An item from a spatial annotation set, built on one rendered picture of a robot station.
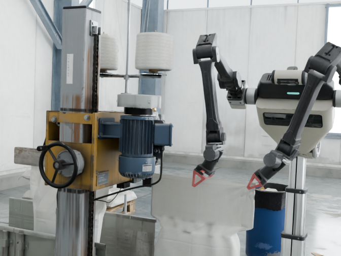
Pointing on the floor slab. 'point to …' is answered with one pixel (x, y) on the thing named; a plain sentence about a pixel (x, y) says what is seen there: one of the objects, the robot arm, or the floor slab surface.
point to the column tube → (86, 75)
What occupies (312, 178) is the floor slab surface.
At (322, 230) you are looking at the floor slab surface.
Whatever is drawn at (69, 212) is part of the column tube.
